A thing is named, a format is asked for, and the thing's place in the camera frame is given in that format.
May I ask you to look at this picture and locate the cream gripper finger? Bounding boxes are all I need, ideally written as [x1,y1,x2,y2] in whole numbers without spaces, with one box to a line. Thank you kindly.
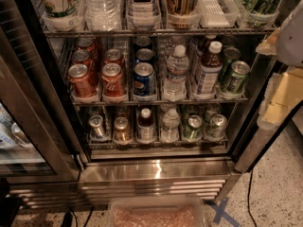
[257,67,303,131]
[256,27,280,56]

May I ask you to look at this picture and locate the orange soda can front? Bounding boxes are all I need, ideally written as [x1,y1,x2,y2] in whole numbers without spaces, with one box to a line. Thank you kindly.
[114,117,132,144]

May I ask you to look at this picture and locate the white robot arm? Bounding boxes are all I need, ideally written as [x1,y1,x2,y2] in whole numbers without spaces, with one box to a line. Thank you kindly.
[256,1,303,131]

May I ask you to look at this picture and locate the green can middle front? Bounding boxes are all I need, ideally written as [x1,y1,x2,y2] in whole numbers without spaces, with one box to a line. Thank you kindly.
[221,61,250,94]

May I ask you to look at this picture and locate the fridge door right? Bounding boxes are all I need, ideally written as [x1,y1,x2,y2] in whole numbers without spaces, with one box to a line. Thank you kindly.
[235,60,303,173]

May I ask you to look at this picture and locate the brown tea bottle middle shelf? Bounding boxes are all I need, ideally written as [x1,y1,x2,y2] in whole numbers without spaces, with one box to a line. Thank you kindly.
[194,41,223,95]

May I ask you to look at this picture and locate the brown tea bottle shelf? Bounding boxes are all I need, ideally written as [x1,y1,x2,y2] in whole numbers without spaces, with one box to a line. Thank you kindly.
[138,108,155,143]
[194,41,223,95]

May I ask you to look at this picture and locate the green can bottom right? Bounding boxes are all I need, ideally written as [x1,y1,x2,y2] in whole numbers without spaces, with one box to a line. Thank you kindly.
[205,114,227,140]

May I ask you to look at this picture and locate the green can bottom left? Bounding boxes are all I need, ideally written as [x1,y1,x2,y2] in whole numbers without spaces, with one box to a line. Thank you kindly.
[183,114,203,142]

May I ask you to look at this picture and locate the water bottle middle shelf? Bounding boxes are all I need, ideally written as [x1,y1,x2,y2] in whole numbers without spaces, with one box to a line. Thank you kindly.
[164,44,189,101]

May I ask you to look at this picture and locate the water bottle bottom shelf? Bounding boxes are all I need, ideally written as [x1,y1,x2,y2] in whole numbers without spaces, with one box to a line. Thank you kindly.
[160,108,180,143]

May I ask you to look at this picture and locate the blue pepsi can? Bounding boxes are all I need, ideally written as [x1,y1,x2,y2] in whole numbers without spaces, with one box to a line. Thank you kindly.
[134,62,155,96]
[135,48,154,64]

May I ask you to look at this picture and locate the blue pepsi can front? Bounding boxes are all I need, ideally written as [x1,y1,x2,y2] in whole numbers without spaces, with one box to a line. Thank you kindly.
[134,62,155,96]

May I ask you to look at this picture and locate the brown tea bottle bottom shelf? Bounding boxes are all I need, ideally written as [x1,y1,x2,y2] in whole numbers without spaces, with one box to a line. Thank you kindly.
[138,108,155,143]

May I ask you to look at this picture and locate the red cola can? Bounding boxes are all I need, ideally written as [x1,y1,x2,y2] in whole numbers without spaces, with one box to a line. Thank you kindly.
[104,48,124,67]
[101,63,125,97]
[68,64,97,98]
[72,49,98,82]
[76,38,98,61]

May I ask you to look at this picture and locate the red cola can front right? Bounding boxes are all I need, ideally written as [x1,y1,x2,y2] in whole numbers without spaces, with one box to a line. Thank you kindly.
[101,63,125,97]

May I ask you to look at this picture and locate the clear water bottle top shelf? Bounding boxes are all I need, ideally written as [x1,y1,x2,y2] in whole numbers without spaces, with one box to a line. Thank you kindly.
[84,0,121,31]

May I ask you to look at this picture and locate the red cola can front left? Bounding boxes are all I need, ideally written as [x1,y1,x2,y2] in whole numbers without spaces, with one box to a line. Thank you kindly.
[68,64,97,98]

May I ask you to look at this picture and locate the slim silver can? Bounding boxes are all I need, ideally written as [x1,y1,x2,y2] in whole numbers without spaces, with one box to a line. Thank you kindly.
[88,115,106,138]

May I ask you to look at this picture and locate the tall white green can top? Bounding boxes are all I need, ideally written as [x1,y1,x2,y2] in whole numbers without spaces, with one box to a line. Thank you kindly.
[35,0,83,19]

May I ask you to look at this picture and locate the fridge glass door left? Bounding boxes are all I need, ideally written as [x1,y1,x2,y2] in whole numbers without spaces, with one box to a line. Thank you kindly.
[0,31,79,184]

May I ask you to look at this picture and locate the empty white plastic tray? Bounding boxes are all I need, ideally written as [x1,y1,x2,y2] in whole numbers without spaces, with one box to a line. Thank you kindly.
[198,0,240,28]

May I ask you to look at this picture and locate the blue tape cross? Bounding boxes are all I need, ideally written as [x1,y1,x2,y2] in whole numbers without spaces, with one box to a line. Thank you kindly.
[207,197,240,227]

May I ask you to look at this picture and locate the clear plastic bin on floor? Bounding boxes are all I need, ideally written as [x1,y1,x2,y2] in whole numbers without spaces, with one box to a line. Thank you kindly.
[106,195,206,227]

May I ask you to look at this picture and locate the black cable right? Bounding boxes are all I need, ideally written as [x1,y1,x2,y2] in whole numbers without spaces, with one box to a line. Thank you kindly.
[246,169,258,227]

